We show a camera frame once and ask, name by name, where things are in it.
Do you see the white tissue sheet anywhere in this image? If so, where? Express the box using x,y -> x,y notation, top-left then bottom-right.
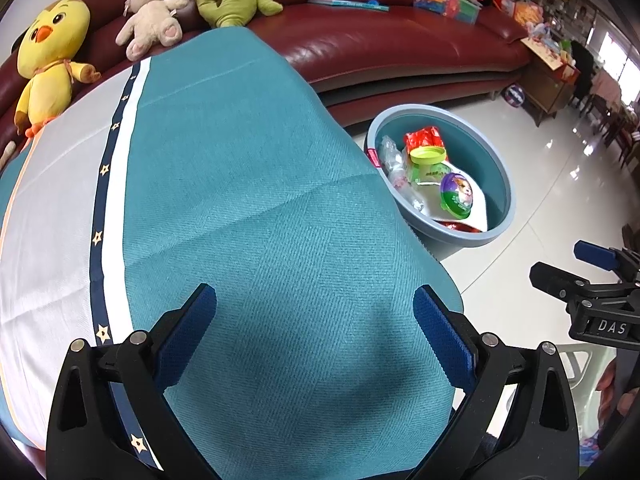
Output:
415,175 -> 488,233

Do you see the white plastic chair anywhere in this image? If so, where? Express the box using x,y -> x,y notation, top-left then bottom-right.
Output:
557,342 -> 613,411

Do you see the person's right hand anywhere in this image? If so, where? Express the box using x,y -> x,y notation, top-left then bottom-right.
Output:
597,360 -> 640,413

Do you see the clear plastic wrapper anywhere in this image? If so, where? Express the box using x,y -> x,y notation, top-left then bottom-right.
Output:
377,135 -> 416,211

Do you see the dark red leather sofa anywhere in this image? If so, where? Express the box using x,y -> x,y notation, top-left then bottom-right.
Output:
0,0 -> 533,126

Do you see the red plastic bag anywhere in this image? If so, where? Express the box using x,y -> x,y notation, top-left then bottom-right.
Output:
404,126 -> 481,235

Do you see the green cup with purple lid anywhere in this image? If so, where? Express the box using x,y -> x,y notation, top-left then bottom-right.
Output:
439,171 -> 477,219

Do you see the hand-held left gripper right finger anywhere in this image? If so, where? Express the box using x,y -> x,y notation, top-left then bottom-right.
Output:
410,284 -> 581,480

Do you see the yellow chick plush toy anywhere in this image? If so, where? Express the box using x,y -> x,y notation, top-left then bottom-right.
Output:
12,0 -> 101,138

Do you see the beige lamb plush toy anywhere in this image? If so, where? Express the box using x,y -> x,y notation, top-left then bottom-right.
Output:
115,0 -> 191,61

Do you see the wooden side table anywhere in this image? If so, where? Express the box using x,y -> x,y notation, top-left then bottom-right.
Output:
520,40 -> 581,128

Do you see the heap of boxed toys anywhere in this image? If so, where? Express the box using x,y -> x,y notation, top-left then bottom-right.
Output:
512,0 -> 576,68

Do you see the cup with lime green lid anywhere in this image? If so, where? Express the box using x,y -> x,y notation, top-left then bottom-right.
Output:
407,145 -> 448,186

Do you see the teal printed tablecloth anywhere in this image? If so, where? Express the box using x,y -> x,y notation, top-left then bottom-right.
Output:
0,25 -> 463,480

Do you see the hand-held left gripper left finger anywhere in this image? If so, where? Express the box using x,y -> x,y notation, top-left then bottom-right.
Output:
46,282 -> 221,480

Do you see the blue picture book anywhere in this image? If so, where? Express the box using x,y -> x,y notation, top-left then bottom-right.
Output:
306,0 -> 390,12

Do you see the teal plastic basin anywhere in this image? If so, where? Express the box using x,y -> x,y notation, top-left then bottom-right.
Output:
363,105 -> 517,261

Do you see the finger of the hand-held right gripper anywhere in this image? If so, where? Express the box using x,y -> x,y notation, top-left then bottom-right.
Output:
573,240 -> 640,281
529,261 -> 624,306

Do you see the black chair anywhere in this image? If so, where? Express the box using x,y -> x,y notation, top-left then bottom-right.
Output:
570,40 -> 598,106

